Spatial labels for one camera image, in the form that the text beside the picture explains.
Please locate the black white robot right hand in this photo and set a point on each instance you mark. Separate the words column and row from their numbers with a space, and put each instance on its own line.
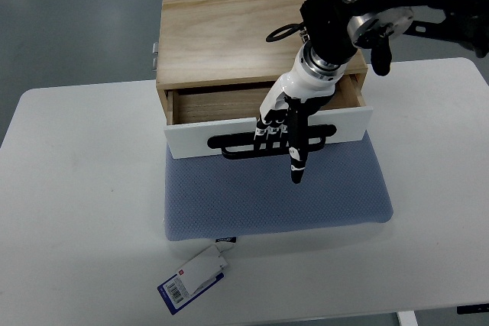
column 294, row 97

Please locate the white drawer black handle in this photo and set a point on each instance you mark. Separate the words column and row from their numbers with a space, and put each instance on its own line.
column 193, row 117

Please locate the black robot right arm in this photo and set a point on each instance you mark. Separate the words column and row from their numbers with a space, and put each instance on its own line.
column 337, row 28

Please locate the wooden drawer cabinet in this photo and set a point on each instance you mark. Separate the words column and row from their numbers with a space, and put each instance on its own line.
column 211, row 44

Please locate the blue grey mesh cushion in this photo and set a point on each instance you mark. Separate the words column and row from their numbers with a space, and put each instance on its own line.
column 212, row 197

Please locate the metal hinge latch on cabinet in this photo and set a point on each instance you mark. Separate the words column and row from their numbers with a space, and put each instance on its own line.
column 155, row 49

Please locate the white blue product tag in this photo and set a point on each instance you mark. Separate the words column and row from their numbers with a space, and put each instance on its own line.
column 192, row 279

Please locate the black table control panel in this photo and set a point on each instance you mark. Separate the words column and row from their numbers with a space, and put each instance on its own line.
column 472, row 309

